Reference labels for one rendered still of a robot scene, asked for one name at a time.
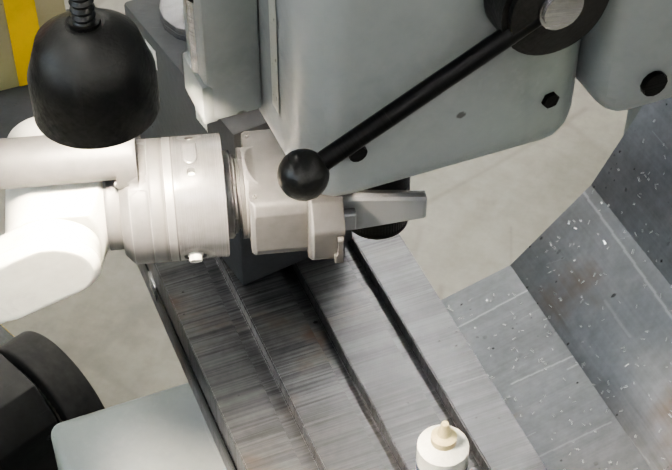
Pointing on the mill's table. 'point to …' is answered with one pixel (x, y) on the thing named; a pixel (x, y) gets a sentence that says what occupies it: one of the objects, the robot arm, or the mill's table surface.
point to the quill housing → (397, 69)
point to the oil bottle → (442, 448)
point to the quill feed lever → (369, 129)
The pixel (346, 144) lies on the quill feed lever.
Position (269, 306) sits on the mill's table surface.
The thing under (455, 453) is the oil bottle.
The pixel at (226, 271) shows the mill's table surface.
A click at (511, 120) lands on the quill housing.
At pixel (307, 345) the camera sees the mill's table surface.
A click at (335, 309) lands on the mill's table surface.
